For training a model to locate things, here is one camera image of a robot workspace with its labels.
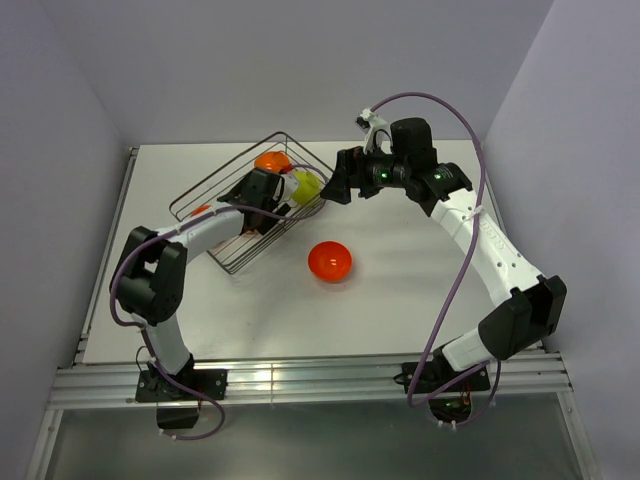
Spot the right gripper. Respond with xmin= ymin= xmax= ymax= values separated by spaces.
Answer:
xmin=321 ymin=140 xmax=411 ymax=204

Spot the lime green bowl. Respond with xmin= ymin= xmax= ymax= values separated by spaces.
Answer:
xmin=292 ymin=171 xmax=322 ymax=205

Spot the orange bowl white inside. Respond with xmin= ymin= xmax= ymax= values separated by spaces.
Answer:
xmin=254 ymin=151 xmax=293 ymax=174

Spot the red-orange bowl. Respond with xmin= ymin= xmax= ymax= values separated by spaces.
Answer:
xmin=190 ymin=205 xmax=212 ymax=217
xmin=307 ymin=241 xmax=353 ymax=283

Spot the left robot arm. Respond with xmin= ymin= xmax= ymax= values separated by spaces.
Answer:
xmin=109 ymin=167 xmax=292 ymax=399

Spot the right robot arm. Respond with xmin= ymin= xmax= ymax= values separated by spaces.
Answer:
xmin=320 ymin=109 xmax=567 ymax=390

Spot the wire dish rack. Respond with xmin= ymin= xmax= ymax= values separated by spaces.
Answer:
xmin=169 ymin=131 xmax=332 ymax=275

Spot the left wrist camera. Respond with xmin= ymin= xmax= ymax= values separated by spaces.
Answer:
xmin=274 ymin=172 xmax=299 ymax=204

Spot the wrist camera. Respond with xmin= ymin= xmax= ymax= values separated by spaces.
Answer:
xmin=355 ymin=108 xmax=388 ymax=154
xmin=274 ymin=172 xmax=299 ymax=204

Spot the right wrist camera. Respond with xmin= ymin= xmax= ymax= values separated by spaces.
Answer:
xmin=355 ymin=108 xmax=388 ymax=154

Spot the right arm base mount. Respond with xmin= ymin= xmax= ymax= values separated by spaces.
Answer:
xmin=415 ymin=361 xmax=496 ymax=427

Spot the aluminium rail frame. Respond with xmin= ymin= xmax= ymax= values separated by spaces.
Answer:
xmin=28 ymin=144 xmax=600 ymax=479

